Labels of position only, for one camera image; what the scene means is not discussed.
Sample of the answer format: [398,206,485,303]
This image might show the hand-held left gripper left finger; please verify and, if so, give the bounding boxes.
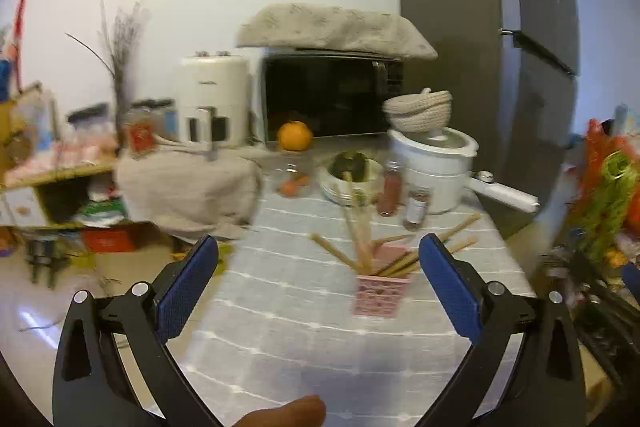
[52,234,221,427]

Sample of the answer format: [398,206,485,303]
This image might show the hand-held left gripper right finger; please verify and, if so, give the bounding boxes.
[415,233,586,427]

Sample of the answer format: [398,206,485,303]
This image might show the pink perforated utensil basket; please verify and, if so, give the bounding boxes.
[352,244,413,319]

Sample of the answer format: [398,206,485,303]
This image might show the bunch of bamboo chopsticks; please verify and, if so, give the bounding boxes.
[309,187,483,280]

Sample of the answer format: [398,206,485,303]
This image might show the short labelled spice jar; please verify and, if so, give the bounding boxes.
[402,184,432,232]

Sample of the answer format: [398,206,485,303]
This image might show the pale floral cloth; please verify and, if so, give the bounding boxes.
[115,146,263,238]

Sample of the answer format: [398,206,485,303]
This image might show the tall red spice jar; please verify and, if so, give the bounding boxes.
[376,160,405,218]

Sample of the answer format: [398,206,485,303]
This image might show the white electric pot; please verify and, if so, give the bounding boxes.
[387,127,541,215]

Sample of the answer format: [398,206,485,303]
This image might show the grey checked tablecloth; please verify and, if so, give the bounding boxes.
[165,167,536,427]

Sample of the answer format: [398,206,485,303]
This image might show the white bowl with green dot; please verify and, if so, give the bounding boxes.
[317,152,386,206]

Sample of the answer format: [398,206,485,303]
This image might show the red label glass bottle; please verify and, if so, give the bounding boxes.
[124,107,162,156]

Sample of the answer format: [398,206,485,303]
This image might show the green kabocha squash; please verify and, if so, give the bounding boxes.
[332,151,368,180]

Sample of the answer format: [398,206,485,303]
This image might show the clear glass jar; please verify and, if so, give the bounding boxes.
[270,149,316,198]

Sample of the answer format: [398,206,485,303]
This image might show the wooden shelf unit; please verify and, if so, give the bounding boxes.
[0,159,123,233]

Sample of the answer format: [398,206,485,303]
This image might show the bunch of green vegetables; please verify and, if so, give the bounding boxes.
[575,149,640,258]

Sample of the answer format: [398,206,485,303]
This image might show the large orange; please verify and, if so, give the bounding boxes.
[277,121,314,152]

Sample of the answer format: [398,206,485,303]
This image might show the white air fryer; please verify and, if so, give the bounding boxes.
[172,51,251,160]

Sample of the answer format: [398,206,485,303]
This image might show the red plastic bag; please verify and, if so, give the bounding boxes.
[580,119,628,168]

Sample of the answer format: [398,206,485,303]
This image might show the dried twigs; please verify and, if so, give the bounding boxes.
[65,0,151,142]

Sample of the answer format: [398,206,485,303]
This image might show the black microwave oven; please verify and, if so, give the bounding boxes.
[250,47,406,142]

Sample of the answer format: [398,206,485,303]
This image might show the white and blue carton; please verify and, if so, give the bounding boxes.
[607,104,640,132]

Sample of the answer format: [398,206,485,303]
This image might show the grey refrigerator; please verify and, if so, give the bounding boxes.
[394,0,581,240]

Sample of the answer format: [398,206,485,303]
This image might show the beige floral microwave cover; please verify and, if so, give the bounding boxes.
[236,3,438,62]

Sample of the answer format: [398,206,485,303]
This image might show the black wire storage rack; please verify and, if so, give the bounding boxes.
[537,227,640,388]

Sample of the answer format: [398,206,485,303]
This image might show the woven rope basket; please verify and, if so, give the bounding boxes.
[382,88,453,132]

